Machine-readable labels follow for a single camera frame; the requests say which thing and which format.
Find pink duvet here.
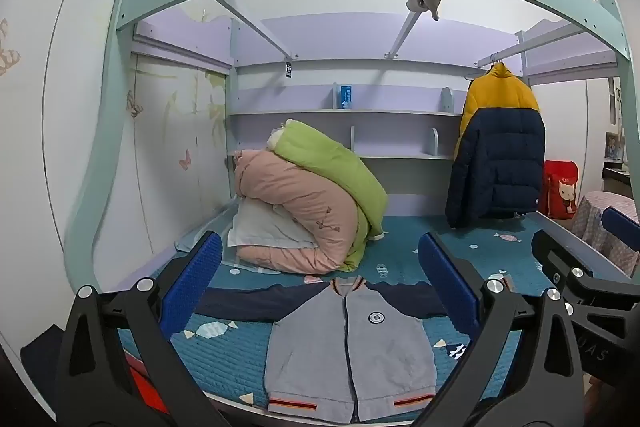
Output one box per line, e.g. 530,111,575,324
232,149,369,276

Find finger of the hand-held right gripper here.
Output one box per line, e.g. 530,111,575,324
531,229,596,290
601,207,640,254

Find red cat-print bag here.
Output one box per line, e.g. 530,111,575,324
542,159,581,221

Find white pillow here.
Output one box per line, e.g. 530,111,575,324
227,199,322,251

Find lavender wall shelf unit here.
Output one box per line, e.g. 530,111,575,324
227,82,467,162

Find pink checked tablecloth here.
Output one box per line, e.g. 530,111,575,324
570,191,640,279

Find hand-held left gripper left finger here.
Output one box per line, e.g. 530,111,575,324
54,231,225,427

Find grey navy-sleeved jacket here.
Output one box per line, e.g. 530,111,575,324
197,274,448,425

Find dark navy cloth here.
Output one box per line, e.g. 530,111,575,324
20,326,67,383

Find framed picture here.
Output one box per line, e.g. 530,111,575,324
605,132,627,164

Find teal candy-print bed mat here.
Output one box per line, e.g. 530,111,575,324
117,212,551,414

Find yellow navy puffer jacket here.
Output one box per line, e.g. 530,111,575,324
446,63,546,229

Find green duvet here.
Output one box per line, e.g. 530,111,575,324
272,119,390,273

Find pale blue cloth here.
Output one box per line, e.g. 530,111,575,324
175,207,266,276

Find white butterfly wardrobe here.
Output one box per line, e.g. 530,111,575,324
0,0,236,358

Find dark cabinet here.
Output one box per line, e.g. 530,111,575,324
602,164,632,196

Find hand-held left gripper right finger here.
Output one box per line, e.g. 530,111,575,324
410,232,588,427

